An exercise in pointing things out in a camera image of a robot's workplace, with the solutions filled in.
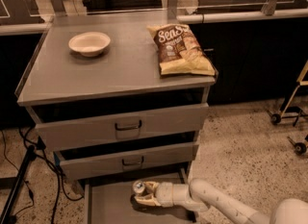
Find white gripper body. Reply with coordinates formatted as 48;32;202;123
155;182;209;212

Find silver redbull can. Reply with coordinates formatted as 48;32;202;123
132;181;146;196

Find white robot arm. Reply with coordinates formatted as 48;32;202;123
132;179;308;224

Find grey middle drawer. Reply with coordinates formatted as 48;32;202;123
60;142;198;180

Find grey open bottom drawer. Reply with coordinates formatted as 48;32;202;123
84;165;197;224

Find grey top drawer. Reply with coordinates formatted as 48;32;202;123
37;103;208;151

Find grey metal drawer cabinet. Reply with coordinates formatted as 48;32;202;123
14;9;219;224

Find black tripod leg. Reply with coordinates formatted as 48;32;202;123
0;145;36;224

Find yellow wheeled cart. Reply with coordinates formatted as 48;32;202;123
269;61;308;126

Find brown yellow chip bag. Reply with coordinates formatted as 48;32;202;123
147;24;216;76

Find black caster wheel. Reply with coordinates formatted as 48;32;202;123
288;137;307;156

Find white paper bowl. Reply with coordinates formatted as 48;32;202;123
68;32;111;57

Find black floor cables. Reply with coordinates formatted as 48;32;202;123
0;125;85;224

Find white horizontal rail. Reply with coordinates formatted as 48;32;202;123
177;9;308;24

